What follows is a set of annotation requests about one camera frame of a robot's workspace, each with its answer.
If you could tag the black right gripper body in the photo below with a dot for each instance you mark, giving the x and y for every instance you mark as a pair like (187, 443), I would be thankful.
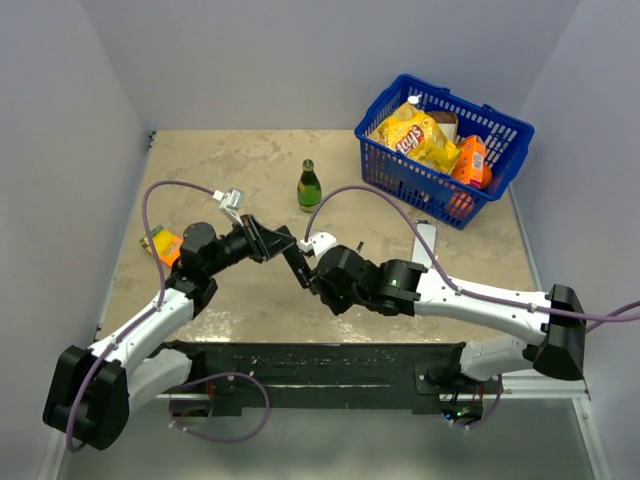
(337, 300)

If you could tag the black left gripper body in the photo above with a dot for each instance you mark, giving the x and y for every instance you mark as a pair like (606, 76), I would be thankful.
(253, 238)

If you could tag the black remote control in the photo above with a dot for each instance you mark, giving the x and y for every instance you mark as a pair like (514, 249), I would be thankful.
(300, 268)

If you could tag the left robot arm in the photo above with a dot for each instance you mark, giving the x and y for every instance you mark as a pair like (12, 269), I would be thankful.
(91, 392)

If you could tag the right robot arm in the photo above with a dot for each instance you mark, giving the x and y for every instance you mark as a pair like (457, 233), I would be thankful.
(538, 330)

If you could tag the green glass bottle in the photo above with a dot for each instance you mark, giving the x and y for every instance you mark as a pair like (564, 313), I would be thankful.
(309, 191)

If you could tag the white rectangular box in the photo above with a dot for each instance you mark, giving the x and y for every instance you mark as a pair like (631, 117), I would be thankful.
(427, 234)

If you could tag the orange fruit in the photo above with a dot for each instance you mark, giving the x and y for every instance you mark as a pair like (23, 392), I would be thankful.
(460, 205)

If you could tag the yellow chips bag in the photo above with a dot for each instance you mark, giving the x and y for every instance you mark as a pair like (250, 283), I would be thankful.
(416, 135)

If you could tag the orange juice carton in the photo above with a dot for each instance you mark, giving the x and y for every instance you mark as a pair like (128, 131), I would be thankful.
(469, 169)

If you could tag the blue plastic shopping basket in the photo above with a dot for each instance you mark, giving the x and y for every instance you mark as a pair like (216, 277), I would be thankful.
(506, 139)

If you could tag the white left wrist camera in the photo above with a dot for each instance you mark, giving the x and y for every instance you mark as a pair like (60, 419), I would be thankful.
(229, 204)

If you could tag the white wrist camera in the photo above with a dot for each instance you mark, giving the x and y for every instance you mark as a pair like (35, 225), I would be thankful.
(229, 204)
(317, 245)

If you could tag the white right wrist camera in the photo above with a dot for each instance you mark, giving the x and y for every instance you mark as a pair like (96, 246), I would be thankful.
(317, 245)

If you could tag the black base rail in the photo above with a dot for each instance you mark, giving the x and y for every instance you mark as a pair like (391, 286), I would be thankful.
(418, 377)

